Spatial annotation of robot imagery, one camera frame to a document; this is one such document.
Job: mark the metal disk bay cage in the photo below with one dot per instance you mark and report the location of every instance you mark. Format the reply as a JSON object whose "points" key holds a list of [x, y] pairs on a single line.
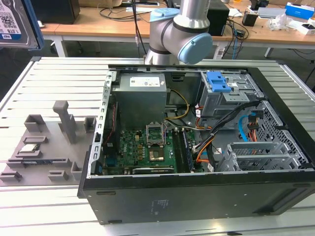
{"points": [[221, 103]]}

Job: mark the blue RAM stick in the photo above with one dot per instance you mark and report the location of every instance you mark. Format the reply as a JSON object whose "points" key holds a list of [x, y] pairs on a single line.
{"points": [[37, 162]]}

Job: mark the large black box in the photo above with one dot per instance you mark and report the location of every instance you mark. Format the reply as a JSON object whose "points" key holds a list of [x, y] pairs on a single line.
{"points": [[59, 11]]}

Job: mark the silver CPU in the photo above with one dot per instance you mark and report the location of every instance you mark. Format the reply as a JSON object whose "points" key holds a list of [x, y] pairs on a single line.
{"points": [[27, 148]]}

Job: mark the crumpled white paper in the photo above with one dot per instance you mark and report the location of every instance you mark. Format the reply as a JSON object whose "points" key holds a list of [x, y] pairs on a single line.
{"points": [[40, 23]]}

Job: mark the blue cardboard box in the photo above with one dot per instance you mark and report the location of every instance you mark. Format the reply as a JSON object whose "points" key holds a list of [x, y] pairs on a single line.
{"points": [[299, 9]]}

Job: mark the hard disk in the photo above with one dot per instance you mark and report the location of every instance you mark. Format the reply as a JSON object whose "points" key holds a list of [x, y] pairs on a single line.
{"points": [[12, 24]]}

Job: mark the CPU socket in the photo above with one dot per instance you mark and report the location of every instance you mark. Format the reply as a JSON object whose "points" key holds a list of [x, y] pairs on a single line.
{"points": [[155, 155]]}

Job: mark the green motherboard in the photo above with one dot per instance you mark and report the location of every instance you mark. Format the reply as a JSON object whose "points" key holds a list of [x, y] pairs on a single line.
{"points": [[133, 150]]}

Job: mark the white box with phone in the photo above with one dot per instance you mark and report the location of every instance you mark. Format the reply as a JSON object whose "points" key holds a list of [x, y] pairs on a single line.
{"points": [[305, 27]]}

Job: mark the dark RAM stick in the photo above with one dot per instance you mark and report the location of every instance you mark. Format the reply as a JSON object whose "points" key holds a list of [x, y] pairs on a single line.
{"points": [[187, 152]]}

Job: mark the white power strip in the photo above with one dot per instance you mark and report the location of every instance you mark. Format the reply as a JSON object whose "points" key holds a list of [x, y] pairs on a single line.
{"points": [[219, 51]]}

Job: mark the black open PC case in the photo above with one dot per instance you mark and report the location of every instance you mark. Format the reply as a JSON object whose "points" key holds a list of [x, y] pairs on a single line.
{"points": [[197, 201]]}

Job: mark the black graphics card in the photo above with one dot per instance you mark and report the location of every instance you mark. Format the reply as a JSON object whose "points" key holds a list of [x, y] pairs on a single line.
{"points": [[152, 170]]}

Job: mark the blue plastic bay latch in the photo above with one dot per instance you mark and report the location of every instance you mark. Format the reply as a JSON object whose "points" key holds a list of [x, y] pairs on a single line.
{"points": [[216, 82]]}

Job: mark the black speaker box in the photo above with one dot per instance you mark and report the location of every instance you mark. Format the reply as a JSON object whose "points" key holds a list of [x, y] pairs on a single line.
{"points": [[217, 19]]}

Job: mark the black pen holder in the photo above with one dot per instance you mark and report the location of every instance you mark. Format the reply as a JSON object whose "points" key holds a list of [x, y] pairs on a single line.
{"points": [[249, 19]]}

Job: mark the wooden desk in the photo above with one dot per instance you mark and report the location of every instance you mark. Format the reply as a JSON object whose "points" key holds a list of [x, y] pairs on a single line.
{"points": [[110, 27]]}

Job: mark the grey power supply unit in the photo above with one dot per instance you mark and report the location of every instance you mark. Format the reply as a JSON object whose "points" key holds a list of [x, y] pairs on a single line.
{"points": [[140, 103]]}

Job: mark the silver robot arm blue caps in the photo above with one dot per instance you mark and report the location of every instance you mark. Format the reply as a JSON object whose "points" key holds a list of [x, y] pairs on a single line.
{"points": [[177, 29]]}

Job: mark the grey flat case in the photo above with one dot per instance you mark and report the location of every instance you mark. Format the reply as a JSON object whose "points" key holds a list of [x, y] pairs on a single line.
{"points": [[270, 12]]}

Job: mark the grey parts rack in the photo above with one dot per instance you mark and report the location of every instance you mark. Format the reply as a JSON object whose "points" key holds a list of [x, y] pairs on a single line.
{"points": [[61, 150]]}

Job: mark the clear plastic bags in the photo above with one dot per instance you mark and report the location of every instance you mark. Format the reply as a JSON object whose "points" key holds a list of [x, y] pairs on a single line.
{"points": [[278, 22]]}

